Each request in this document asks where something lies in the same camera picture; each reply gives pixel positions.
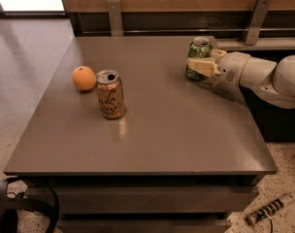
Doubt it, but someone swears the metal bracket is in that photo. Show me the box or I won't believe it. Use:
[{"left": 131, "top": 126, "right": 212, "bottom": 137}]
[
  {"left": 107, "top": 0, "right": 124, "bottom": 37},
  {"left": 243, "top": 0, "right": 272, "bottom": 46}
]

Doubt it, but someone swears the grey drawer cabinet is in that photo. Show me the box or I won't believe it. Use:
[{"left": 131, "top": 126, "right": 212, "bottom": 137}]
[{"left": 5, "top": 37, "right": 277, "bottom": 233}]

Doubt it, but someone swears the orange LaCroix can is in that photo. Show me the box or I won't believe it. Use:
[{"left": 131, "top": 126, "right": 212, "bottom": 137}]
[{"left": 96, "top": 69, "right": 125, "bottom": 119}]

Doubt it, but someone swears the orange fruit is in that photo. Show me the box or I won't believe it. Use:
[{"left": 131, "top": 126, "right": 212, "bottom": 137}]
[{"left": 72, "top": 66, "right": 96, "bottom": 91}]

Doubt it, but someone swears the white power strip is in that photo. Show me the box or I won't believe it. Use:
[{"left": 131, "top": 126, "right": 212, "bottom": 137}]
[{"left": 246, "top": 193, "right": 295, "bottom": 226}]

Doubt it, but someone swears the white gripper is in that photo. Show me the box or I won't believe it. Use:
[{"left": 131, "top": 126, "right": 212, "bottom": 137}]
[{"left": 186, "top": 49, "right": 250, "bottom": 86}]

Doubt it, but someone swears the left metal bracket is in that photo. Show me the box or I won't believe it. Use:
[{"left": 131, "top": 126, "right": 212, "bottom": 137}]
[{"left": 107, "top": 0, "right": 124, "bottom": 37}]

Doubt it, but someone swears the right metal bracket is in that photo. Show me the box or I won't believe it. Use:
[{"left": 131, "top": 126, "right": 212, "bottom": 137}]
[{"left": 243, "top": 0, "right": 272, "bottom": 46}]

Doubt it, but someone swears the green soda can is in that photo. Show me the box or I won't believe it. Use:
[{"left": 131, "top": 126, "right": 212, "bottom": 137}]
[{"left": 185, "top": 37, "right": 212, "bottom": 82}]

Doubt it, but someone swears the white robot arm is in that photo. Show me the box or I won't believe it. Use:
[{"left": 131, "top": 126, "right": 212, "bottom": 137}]
[{"left": 186, "top": 50, "right": 295, "bottom": 109}]

